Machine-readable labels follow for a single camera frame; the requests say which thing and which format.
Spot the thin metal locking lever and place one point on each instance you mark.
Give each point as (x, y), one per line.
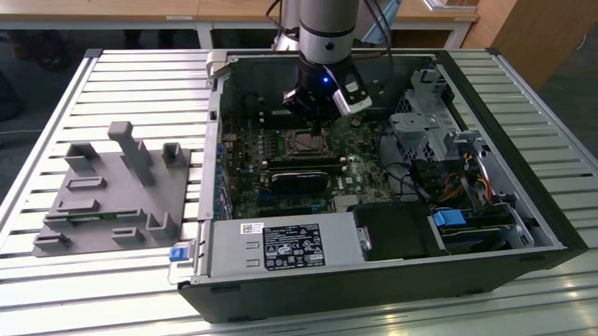
(310, 156)

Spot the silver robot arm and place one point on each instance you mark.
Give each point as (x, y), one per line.
(327, 28)

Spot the black RAM slot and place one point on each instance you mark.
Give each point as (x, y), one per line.
(275, 117)
(303, 165)
(269, 112)
(275, 121)
(303, 160)

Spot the CPU socket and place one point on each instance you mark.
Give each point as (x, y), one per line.
(288, 143)

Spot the silver metal drive cage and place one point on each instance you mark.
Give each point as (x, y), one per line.
(411, 133)

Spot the black graphics card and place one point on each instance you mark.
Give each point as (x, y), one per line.
(299, 182)

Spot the green motherboard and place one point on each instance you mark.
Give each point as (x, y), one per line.
(364, 175)

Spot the silver chipset heatsink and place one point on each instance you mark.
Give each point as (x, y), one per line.
(346, 202)

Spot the wooden desk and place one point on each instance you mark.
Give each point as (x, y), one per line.
(140, 10)

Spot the black plastic shroud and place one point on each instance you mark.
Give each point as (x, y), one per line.
(396, 231)

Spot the blue disk carrier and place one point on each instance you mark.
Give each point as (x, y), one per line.
(448, 220)

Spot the silver power supply unit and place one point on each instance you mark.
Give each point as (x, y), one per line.
(233, 245)

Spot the wooden cabinet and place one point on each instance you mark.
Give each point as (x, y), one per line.
(527, 35)

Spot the grey parts rack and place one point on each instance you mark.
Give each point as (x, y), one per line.
(116, 196)

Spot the blue case latch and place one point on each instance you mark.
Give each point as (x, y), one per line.
(179, 255)

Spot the green RAM stick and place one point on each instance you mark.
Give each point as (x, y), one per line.
(104, 217)

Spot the black open PC case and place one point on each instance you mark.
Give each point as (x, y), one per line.
(327, 297)

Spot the metal disk bay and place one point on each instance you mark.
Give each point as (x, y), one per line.
(520, 232)

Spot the white silver wrist camera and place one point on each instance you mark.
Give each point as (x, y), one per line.
(350, 99)

